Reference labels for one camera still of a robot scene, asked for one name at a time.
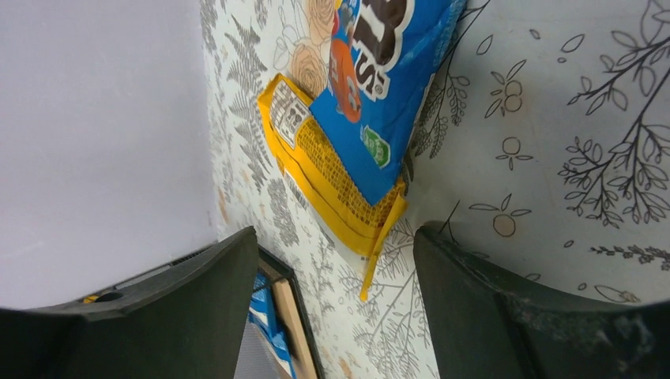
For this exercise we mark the black wire wooden shelf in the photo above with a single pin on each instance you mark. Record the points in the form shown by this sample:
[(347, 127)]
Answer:
[(292, 313)]

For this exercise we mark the yellow candy bar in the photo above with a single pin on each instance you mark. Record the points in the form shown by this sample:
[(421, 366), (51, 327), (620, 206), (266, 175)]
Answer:
[(319, 181)]

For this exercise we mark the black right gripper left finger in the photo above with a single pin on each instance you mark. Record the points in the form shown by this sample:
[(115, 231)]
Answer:
[(184, 322)]

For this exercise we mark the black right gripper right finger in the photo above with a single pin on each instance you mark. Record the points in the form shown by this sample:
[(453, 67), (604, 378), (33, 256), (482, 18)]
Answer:
[(488, 322)]

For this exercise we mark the blue m&m candy bag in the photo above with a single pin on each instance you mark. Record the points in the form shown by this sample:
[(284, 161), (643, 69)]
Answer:
[(382, 59)]

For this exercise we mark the yellow m&m candy bag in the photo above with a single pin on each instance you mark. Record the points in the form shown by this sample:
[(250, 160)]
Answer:
[(90, 299)]

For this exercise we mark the floral patterned table mat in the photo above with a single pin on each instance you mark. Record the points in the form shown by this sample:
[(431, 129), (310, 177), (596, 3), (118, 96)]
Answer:
[(543, 145)]

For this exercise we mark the blue white candy bar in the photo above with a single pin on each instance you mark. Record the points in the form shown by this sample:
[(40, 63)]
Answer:
[(262, 313)]

